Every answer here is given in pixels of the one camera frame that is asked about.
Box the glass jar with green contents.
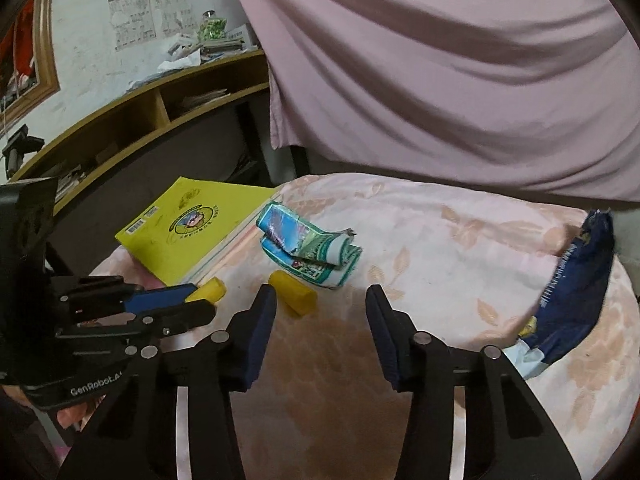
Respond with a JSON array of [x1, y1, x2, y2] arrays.
[[197, 10, 228, 43]]

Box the yellow foam cylinder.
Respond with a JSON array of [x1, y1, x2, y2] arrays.
[[268, 270, 317, 317], [186, 278, 227, 304]]

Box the yellow book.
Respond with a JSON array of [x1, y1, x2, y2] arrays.
[[115, 176, 281, 286]]

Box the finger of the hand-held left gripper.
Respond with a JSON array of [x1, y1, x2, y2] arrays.
[[120, 284, 198, 313], [132, 301, 217, 341]]

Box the pink hanging curtain cloth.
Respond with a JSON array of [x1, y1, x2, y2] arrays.
[[222, 0, 640, 203]]

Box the green and blue wrapper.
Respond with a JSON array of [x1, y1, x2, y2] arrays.
[[256, 201, 363, 288]]

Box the white paper sheet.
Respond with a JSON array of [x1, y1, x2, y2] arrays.
[[159, 55, 201, 73]]

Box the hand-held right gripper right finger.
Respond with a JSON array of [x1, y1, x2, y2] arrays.
[[365, 284, 583, 480]]

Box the stack of magazines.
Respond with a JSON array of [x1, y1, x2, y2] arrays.
[[52, 162, 91, 201]]

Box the wooden framed picture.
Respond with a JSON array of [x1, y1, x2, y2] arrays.
[[0, 0, 61, 133]]

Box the stack of papers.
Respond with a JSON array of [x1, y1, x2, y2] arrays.
[[177, 89, 231, 111]]

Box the white wall calendar sheet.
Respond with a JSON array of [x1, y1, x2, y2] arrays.
[[154, 0, 197, 38], [107, 0, 157, 52]]

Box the pink floral tablecloth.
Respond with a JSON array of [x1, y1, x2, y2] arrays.
[[55, 172, 640, 480]]

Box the wooden shelf desk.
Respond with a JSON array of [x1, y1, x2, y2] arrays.
[[7, 47, 273, 221]]

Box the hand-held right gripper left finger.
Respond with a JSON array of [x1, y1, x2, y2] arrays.
[[57, 284, 277, 480]]

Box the dark blue snack wrapper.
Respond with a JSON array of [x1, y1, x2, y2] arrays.
[[510, 209, 616, 381]]

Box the black device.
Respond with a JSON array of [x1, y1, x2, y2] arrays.
[[1, 126, 45, 173]]

